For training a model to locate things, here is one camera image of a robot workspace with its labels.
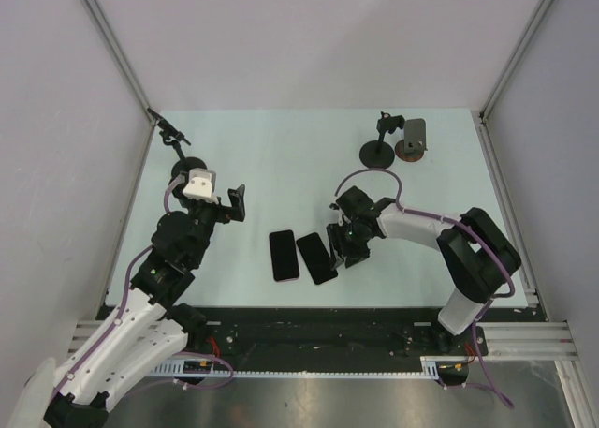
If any black tripod phone stand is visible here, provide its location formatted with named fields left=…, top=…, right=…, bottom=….
left=358, top=111, right=405, bottom=170

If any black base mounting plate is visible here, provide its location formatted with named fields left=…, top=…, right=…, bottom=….
left=95, top=305, right=547, bottom=372

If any white slotted cable duct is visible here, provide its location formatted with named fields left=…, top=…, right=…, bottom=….
left=149, top=356, right=444, bottom=380

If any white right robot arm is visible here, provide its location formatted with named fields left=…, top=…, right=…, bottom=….
left=327, top=186, right=521, bottom=354

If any pink phone black screen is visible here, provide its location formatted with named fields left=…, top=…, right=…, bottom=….
left=269, top=229, right=300, bottom=283

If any white corner frame post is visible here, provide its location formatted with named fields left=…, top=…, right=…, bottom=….
left=476, top=0, right=570, bottom=123

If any white phone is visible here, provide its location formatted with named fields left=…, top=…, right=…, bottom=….
left=296, top=232, right=338, bottom=286

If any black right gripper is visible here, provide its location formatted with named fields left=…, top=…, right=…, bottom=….
left=327, top=219, right=373, bottom=269

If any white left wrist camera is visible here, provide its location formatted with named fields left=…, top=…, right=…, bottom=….
left=182, top=168, right=218, bottom=203

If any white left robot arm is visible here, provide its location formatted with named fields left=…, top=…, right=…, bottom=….
left=43, top=185, right=245, bottom=427

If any left aluminium frame post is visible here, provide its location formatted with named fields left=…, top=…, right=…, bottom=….
left=69, top=0, right=158, bottom=129

